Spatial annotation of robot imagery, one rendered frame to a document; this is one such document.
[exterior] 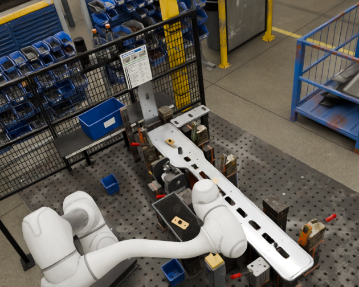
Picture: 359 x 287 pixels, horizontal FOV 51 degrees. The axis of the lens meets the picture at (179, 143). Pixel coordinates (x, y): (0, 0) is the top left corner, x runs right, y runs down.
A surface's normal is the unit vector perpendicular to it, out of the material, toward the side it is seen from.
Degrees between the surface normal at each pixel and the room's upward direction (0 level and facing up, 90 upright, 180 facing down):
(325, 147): 0
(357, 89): 6
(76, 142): 0
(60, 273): 53
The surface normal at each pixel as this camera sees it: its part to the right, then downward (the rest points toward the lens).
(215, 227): -0.37, -0.58
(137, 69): 0.54, 0.51
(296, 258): -0.13, -0.74
